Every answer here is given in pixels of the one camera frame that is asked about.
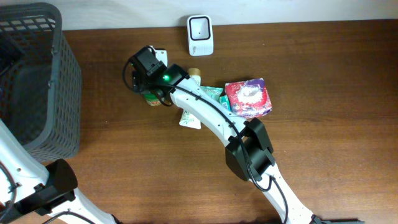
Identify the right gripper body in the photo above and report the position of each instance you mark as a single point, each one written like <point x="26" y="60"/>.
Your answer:
<point x="143" y="78"/>

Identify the green jar with green lid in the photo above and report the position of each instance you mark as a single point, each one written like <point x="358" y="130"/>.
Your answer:
<point x="152" y="100"/>

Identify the white tube with tan cap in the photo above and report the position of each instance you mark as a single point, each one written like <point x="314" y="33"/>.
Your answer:
<point x="187" y="119"/>

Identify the teal wet wipes pouch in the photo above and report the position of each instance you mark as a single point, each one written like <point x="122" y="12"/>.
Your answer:
<point x="213" y="92"/>

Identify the red purple tissue pack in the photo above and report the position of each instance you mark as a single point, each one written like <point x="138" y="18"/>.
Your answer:
<point x="249" y="99"/>

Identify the small teal box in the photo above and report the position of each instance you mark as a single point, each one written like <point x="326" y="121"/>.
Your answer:
<point x="224" y="101"/>

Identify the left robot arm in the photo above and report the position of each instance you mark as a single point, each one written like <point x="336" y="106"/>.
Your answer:
<point x="47" y="188"/>

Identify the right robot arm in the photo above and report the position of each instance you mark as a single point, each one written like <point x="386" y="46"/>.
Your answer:
<point x="248" y="149"/>

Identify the grey plastic mesh basket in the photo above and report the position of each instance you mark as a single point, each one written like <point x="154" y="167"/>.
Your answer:
<point x="41" y="82"/>

